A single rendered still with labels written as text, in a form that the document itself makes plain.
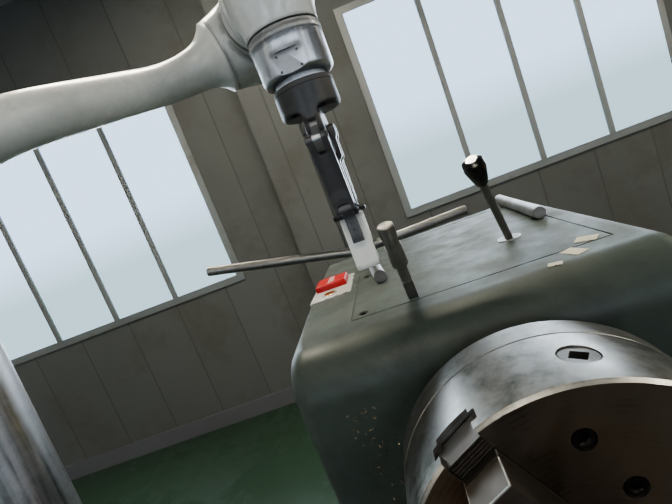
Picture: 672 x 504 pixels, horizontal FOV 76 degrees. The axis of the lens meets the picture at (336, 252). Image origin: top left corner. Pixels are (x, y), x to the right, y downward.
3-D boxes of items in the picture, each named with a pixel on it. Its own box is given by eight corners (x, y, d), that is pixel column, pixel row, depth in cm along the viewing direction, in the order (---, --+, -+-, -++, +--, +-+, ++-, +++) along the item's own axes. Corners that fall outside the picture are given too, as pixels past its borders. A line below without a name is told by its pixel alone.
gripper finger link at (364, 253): (361, 210, 53) (361, 210, 53) (380, 262, 54) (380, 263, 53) (339, 218, 54) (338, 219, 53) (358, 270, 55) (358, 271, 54)
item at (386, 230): (419, 288, 59) (391, 217, 54) (422, 297, 57) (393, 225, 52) (404, 293, 59) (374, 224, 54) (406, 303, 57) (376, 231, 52)
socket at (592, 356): (604, 379, 36) (603, 349, 36) (602, 399, 34) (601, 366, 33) (560, 374, 38) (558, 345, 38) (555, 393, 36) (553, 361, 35)
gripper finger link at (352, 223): (350, 200, 52) (349, 201, 50) (365, 238, 53) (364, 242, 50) (339, 204, 53) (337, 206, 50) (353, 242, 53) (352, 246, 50)
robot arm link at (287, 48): (236, 40, 47) (257, 93, 48) (313, 5, 46) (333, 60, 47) (259, 60, 56) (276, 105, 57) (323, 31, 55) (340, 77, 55)
